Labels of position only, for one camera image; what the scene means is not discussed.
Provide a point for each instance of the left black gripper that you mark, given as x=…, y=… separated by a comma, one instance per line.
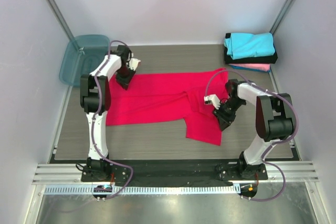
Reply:
x=125, y=83

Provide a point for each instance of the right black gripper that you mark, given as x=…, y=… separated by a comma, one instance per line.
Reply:
x=223, y=114

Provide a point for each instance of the red t shirt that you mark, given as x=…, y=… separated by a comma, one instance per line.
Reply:
x=164, y=97

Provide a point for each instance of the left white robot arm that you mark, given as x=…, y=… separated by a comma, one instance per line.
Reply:
x=95, y=99

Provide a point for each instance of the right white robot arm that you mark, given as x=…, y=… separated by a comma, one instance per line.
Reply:
x=274, y=122

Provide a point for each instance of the teal plastic bin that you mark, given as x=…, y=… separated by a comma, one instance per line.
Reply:
x=83, y=55

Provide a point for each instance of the folded pink t shirt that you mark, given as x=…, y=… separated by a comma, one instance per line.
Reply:
x=254, y=66

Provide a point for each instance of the folded cyan t shirt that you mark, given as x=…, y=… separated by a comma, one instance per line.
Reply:
x=245, y=45

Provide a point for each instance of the folded black t shirt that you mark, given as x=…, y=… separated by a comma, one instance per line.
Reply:
x=268, y=60

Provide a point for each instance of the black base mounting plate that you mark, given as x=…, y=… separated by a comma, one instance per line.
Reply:
x=171, y=173

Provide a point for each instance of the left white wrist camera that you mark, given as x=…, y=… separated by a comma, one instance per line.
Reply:
x=134, y=63

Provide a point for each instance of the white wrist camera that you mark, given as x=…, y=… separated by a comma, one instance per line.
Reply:
x=134, y=63
x=213, y=100

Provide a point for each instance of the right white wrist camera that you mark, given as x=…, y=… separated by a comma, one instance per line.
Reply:
x=213, y=100

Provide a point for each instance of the aluminium extrusion rail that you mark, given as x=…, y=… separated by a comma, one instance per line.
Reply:
x=294, y=171

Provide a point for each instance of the white slotted cable duct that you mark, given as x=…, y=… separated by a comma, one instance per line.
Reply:
x=100, y=190

